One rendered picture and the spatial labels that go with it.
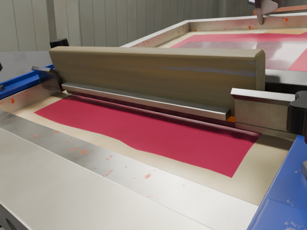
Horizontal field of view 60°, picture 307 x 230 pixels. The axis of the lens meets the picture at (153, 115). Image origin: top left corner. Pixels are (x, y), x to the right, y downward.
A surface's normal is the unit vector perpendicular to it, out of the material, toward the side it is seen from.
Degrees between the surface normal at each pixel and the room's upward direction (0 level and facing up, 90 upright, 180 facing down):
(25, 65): 90
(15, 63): 90
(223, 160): 15
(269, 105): 105
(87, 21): 90
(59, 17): 90
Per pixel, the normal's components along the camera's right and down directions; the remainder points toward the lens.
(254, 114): -0.62, 0.45
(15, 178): -0.17, -0.88
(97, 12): 0.73, 0.18
